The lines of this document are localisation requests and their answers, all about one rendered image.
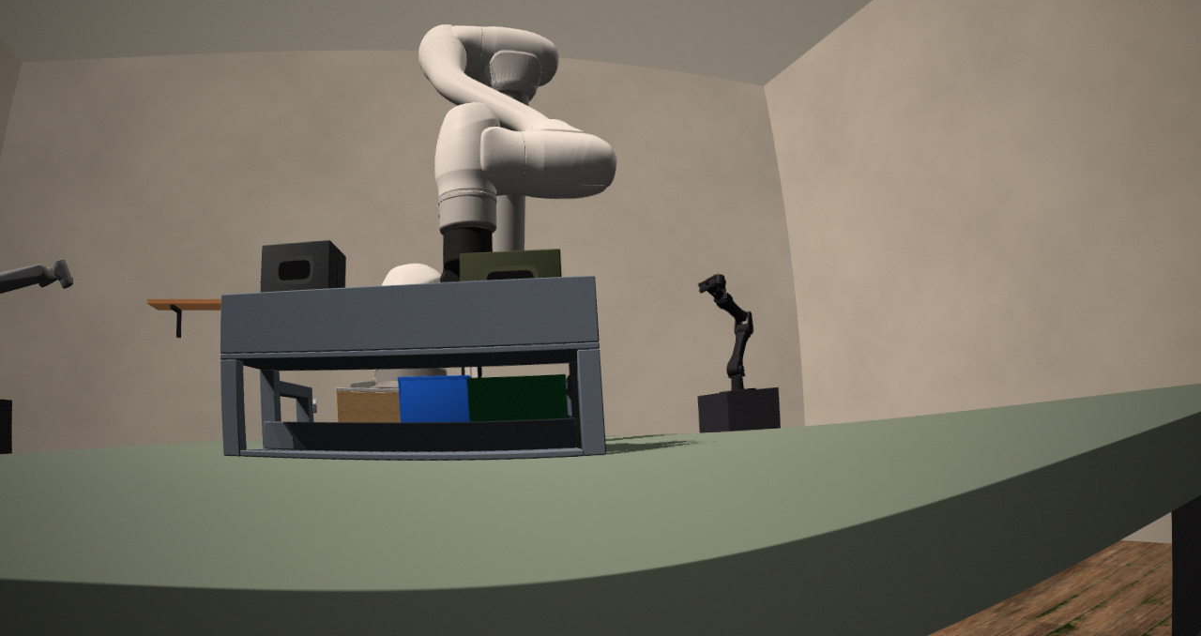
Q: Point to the green bin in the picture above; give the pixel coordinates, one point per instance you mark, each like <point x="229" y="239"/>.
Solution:
<point x="517" y="397"/>

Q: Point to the olive green case with orange latches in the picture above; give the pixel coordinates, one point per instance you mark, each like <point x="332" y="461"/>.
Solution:
<point x="505" y="265"/>

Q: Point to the blue bin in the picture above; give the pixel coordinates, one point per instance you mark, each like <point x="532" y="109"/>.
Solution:
<point x="434" y="398"/>

